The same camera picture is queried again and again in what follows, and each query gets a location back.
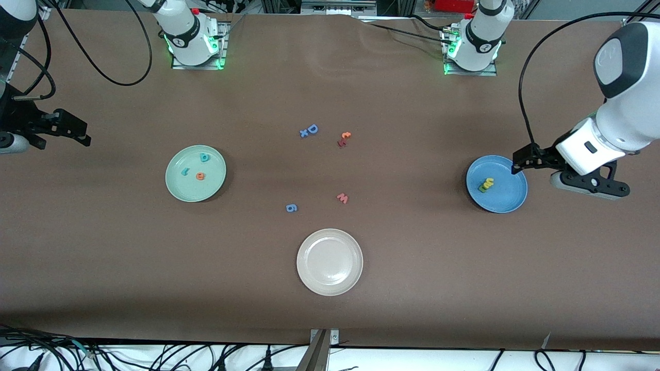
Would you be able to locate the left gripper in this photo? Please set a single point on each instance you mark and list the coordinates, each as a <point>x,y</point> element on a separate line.
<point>542,156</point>

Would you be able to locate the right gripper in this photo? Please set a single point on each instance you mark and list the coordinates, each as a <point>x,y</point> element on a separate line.
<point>19,120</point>

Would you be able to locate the blue plate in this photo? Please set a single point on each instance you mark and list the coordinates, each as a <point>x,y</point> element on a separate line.
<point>508,198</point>

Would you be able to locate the pale green plate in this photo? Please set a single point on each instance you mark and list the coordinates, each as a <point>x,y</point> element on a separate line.
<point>198,190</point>

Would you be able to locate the red box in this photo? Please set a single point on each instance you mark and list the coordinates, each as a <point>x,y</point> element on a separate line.
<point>454,5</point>

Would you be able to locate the small white paper tag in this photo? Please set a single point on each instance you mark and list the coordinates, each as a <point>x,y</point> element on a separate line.
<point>546,341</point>

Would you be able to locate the red foam letter w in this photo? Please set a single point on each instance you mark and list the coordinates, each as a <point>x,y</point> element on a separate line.
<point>343,198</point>

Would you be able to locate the blue foam letter D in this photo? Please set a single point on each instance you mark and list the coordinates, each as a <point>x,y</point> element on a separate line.
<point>309,128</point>

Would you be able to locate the beige plate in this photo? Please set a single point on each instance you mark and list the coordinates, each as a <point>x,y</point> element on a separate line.
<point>330,262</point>

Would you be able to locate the blue foam digit six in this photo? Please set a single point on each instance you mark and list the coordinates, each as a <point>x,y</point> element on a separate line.
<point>290,208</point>

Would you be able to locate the black power plug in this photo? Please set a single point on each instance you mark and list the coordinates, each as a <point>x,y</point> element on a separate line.
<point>267,360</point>

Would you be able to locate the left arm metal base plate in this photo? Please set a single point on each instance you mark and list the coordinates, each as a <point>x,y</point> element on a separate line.
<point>464,72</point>

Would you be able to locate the aluminium corner bracket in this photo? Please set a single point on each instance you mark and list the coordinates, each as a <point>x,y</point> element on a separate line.
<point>46,13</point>

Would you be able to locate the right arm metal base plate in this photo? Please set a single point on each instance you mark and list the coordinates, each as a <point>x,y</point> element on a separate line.
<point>223,46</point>

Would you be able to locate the grey metal frame bar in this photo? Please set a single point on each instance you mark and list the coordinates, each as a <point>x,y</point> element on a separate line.
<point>337,6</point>

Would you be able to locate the metal table edge bracket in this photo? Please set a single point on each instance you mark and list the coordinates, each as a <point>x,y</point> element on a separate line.
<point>315,355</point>

